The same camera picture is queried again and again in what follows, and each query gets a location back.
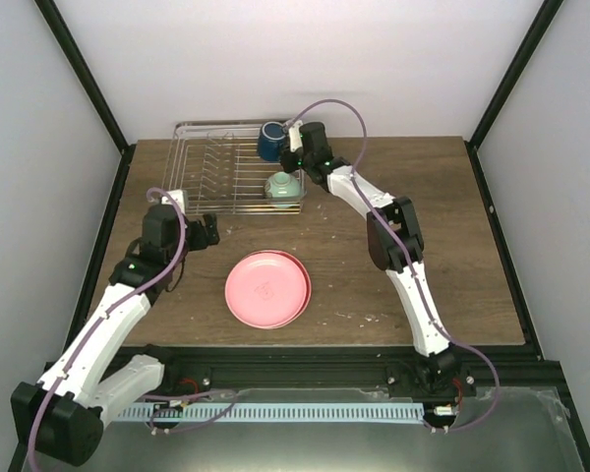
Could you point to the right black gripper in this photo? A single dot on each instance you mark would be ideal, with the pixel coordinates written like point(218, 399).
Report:
point(288, 165)

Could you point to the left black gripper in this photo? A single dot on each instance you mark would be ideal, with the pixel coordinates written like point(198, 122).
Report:
point(201, 241)

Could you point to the green floral bowl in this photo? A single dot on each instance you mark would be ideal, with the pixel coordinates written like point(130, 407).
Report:
point(283, 190)

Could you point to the dark blue mug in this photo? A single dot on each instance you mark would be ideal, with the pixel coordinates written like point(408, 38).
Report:
point(270, 140)

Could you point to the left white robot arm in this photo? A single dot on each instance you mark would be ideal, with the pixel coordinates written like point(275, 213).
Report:
point(65, 413)

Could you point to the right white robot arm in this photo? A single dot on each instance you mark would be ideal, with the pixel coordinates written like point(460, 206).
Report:
point(395, 240)

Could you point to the pink plate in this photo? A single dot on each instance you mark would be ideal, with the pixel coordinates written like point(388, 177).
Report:
point(264, 290)

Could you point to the red plate underneath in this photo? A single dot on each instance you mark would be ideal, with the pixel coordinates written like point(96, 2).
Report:
point(308, 281)

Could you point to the light blue slotted strip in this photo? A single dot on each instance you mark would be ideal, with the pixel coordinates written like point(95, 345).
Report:
point(385, 413)

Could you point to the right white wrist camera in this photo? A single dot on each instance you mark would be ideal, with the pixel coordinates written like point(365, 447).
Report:
point(294, 136)

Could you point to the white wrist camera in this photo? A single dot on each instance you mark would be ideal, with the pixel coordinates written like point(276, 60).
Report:
point(294, 136)
point(178, 197)

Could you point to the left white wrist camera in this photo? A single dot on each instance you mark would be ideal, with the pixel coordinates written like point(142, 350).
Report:
point(178, 197)

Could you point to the wire dish rack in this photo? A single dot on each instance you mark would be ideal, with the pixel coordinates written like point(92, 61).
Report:
point(215, 163)

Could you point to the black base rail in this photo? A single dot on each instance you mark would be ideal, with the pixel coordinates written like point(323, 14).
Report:
point(391, 368)

